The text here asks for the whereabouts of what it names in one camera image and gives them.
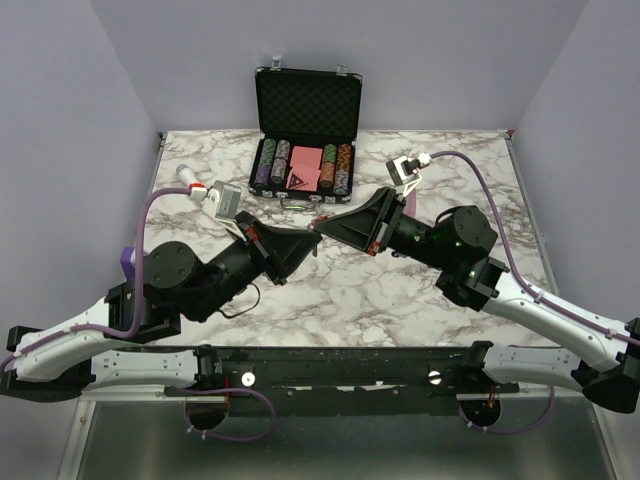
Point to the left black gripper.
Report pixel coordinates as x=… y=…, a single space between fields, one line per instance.
x=279 y=251

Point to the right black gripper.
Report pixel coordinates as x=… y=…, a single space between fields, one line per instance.
x=369 y=227

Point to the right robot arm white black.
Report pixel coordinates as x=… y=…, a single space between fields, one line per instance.
x=591 y=354

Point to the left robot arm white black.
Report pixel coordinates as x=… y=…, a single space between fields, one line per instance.
x=109 y=344

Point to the pink metronome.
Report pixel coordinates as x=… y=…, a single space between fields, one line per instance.
x=410 y=208

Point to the red playing card deck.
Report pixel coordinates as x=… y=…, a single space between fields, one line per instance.
x=304 y=168

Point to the black poker chip case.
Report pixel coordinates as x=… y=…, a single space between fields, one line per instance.
x=307 y=108

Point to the white microphone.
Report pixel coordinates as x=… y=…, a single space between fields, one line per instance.
x=186 y=175

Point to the purple metronome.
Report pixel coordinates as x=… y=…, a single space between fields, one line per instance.
x=127 y=262

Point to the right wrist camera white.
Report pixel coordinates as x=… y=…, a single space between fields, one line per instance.
x=405 y=172

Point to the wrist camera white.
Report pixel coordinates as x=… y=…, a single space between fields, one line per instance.
x=405 y=172
x=220 y=202

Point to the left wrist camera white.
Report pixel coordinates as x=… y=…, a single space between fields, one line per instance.
x=220 y=202

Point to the black mounting rail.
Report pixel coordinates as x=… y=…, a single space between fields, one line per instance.
x=331 y=382

